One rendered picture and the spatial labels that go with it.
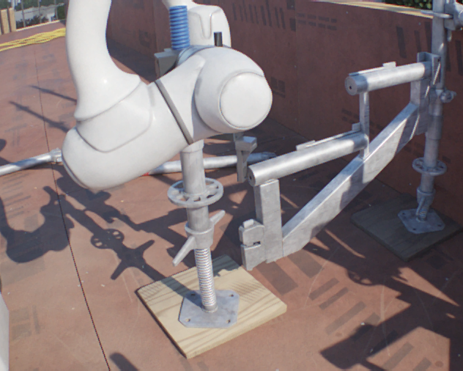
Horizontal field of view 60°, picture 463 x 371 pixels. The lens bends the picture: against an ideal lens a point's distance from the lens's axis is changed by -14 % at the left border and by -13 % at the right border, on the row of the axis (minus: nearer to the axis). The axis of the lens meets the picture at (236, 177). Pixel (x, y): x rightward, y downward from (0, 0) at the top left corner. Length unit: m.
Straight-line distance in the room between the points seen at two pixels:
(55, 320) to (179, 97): 0.89
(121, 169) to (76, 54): 0.16
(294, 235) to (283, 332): 0.26
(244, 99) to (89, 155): 0.20
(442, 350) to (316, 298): 0.39
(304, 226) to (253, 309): 0.25
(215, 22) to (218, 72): 0.40
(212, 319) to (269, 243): 0.24
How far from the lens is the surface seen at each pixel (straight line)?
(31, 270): 1.55
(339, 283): 1.31
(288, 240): 1.17
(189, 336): 1.14
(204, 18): 0.94
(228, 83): 0.53
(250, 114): 0.55
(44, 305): 1.38
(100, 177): 0.59
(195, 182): 0.97
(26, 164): 2.35
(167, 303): 1.24
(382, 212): 1.62
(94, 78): 0.57
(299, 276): 1.33
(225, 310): 1.19
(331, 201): 1.20
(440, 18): 1.35
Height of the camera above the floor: 0.84
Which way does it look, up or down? 26 degrees down
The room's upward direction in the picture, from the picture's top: 4 degrees counter-clockwise
